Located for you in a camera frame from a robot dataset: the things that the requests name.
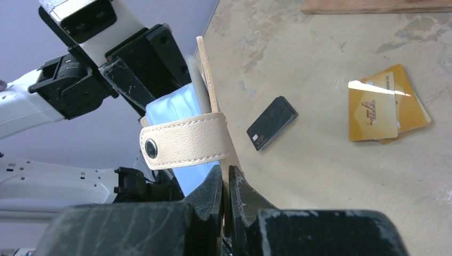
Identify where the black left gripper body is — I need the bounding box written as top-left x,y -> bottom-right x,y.
69,24 -> 191,117

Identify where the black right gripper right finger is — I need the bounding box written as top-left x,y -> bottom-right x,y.
229,166 -> 408,255

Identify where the gold credit card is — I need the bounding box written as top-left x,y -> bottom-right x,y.
348,64 -> 432,145

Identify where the brown plywood board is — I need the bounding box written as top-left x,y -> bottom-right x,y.
302,0 -> 451,14

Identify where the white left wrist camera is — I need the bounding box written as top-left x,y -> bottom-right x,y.
38,0 -> 145,67

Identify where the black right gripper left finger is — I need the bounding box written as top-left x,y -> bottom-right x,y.
35,165 -> 223,255

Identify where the tan leather card holder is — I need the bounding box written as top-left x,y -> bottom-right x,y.
139,36 -> 243,198

